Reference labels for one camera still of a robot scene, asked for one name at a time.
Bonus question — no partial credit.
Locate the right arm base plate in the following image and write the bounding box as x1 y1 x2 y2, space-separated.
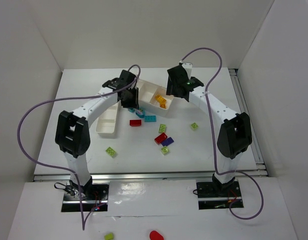
193 181 244 210

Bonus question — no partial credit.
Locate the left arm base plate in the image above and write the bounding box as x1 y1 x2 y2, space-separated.
54 182 109 213

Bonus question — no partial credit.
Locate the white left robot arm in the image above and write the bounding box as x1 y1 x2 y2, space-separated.
55 70 139 196

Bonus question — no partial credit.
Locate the lime brick below purple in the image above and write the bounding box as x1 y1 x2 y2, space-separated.
160 146 169 155

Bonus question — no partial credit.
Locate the lime brick far right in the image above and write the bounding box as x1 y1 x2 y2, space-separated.
190 122 199 130

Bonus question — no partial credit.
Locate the narrow white divided tray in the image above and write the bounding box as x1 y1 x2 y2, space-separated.
95 102 121 138

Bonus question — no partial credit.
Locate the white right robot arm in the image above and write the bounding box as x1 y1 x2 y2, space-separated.
166 63 252 193

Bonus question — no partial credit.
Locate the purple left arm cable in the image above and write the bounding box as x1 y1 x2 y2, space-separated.
17 64 141 231

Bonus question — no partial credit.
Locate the red rounded foreground piece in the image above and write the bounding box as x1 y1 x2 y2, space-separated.
149 230 164 240

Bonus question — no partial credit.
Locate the red brick by purple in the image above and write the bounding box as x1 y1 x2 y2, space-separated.
154 132 168 145

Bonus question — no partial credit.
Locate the aluminium right side rail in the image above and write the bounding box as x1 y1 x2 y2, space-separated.
229 68 265 165

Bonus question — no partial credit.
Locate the yellow curved striped brick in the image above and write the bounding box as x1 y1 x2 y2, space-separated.
155 94 167 109

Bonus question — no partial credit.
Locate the aluminium rail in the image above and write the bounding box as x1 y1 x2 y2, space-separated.
229 68 265 165
32 169 269 182

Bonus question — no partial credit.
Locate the wide white divided bin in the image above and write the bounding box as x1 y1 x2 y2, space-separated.
137 80 174 117

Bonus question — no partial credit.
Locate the aluminium front rail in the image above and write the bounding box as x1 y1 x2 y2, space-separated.
32 169 269 182

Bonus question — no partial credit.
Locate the long teal brick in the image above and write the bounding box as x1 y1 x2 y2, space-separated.
144 115 157 123

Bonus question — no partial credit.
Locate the lime brick on foreground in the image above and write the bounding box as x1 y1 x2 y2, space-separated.
104 232 114 240

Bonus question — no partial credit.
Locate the lime brick in pile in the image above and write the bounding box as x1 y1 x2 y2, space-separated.
158 124 166 134

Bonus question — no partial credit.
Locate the red brick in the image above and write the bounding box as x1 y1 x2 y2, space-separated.
154 132 168 145
129 119 142 127

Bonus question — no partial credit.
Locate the lone lime brick front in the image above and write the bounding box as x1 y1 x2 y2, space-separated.
105 147 117 158

